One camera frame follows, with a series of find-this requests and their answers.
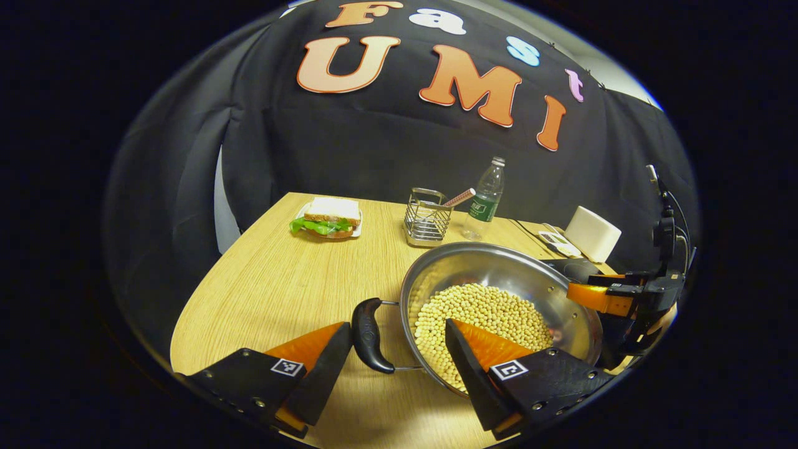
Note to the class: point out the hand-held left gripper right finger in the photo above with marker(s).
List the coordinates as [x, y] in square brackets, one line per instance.
[474, 386]

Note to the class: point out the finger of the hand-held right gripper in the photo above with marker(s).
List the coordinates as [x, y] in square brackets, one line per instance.
[623, 279]
[598, 298]

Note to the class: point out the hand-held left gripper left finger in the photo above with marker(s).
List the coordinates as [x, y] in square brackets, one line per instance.
[327, 380]

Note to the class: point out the white toaster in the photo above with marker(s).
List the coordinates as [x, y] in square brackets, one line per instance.
[592, 234]

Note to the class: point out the pile of soybeans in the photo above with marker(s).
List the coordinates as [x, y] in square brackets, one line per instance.
[486, 305]

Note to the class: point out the clear plastic water bottle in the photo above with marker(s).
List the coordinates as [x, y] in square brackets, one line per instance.
[483, 209]

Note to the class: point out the pink straw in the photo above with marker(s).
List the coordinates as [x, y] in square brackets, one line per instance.
[460, 197]

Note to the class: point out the sandwich with lettuce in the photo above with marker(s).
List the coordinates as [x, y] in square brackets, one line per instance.
[330, 209]

